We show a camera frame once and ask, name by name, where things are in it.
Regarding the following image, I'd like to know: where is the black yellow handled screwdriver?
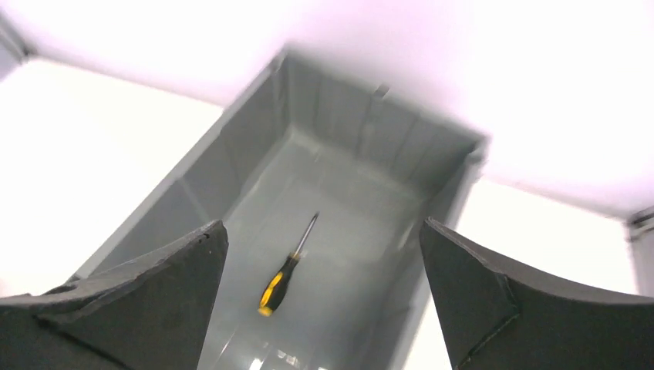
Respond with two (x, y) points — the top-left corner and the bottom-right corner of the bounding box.
(258, 211), (320, 317)

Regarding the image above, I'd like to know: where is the grey plastic storage bin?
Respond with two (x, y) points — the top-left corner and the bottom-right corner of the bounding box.
(77, 51), (486, 369)

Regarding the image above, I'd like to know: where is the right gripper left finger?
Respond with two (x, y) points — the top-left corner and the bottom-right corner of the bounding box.
(1, 220), (228, 369)

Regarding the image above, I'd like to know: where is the right aluminium frame post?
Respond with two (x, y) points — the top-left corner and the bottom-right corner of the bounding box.
(626, 207), (653, 297)

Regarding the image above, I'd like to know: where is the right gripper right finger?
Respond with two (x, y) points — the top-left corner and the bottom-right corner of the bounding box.
(419, 218), (653, 369)

